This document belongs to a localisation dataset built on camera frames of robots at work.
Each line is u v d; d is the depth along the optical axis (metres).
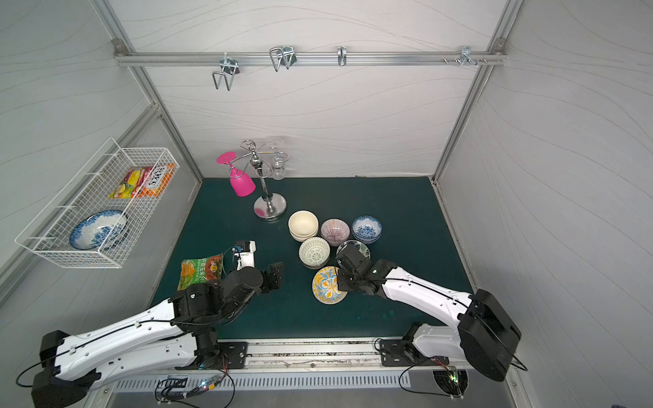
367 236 0.96
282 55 0.76
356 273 0.63
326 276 0.86
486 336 0.41
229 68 0.78
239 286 0.51
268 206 1.08
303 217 0.97
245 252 0.62
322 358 0.74
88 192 0.65
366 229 1.01
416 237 0.99
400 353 0.74
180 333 0.49
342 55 0.78
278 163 1.02
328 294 0.84
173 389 0.70
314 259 0.91
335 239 0.96
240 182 0.98
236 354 0.73
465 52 0.77
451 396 0.68
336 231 0.98
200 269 0.86
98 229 0.63
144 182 0.73
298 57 0.77
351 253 0.63
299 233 0.94
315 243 0.93
